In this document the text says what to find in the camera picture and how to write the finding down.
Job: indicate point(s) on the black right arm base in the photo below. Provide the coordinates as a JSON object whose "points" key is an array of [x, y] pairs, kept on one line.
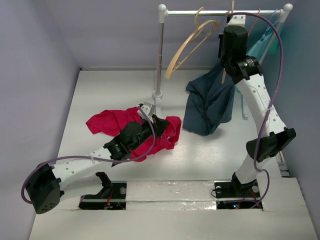
{"points": [[232, 195]]}

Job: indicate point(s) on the white clothes rack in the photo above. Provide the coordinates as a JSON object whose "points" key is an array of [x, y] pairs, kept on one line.
{"points": [[163, 12]]}

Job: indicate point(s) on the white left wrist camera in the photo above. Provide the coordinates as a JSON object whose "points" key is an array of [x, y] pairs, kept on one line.
{"points": [[146, 109]]}

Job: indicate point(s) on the turquoise t shirt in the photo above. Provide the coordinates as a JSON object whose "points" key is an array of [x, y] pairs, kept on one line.
{"points": [[266, 45]]}

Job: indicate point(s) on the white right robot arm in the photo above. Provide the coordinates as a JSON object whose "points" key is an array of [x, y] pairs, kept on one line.
{"points": [[246, 74]]}

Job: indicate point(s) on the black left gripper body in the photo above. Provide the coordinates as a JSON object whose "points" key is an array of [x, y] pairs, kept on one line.
{"points": [[146, 131]]}

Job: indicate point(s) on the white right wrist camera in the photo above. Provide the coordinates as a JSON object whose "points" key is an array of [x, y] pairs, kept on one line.
{"points": [[237, 20]]}

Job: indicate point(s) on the beige wooden hanger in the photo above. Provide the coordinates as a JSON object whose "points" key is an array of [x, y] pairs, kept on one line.
{"points": [[224, 71], [202, 31]]}

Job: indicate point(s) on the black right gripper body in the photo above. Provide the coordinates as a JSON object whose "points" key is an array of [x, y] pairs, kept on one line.
{"points": [[232, 44]]}

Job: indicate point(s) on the pink hanger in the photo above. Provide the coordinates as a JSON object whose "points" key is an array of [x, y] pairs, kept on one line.
{"points": [[254, 23]]}

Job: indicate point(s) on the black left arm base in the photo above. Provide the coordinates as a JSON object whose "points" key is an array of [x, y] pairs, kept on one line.
{"points": [[112, 195]]}

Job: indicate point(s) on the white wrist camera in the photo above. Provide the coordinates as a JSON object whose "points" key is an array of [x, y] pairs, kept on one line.
{"points": [[146, 109], [237, 20]]}

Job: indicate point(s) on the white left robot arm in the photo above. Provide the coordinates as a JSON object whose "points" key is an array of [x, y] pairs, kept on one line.
{"points": [[66, 177]]}

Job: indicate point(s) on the dark teal t shirt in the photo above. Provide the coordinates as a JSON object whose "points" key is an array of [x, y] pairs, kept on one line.
{"points": [[209, 103]]}

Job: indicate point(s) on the red t shirt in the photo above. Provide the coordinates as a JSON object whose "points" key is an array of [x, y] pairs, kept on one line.
{"points": [[121, 125]]}

